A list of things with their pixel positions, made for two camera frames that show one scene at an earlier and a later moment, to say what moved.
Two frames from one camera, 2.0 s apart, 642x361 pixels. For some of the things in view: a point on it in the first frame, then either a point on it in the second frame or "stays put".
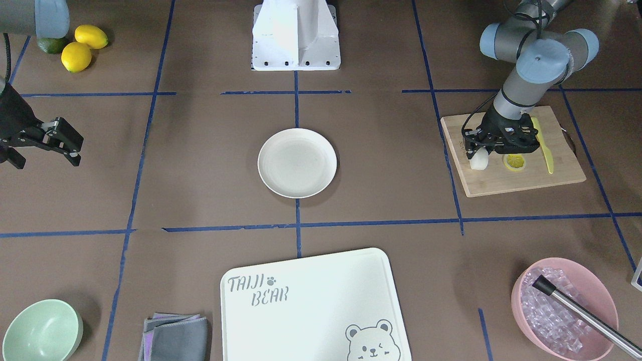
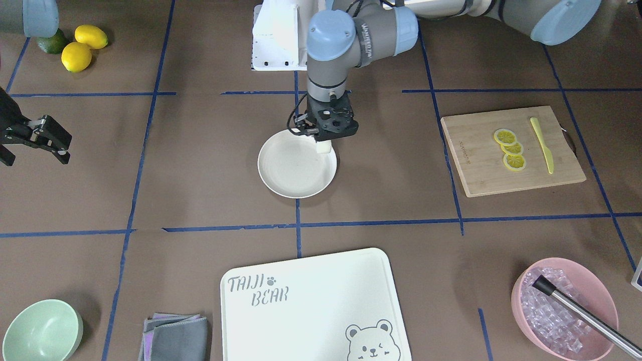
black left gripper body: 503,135 to 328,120
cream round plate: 297,163 stays put
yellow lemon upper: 91,35 stays put
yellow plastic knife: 548,154 stays put
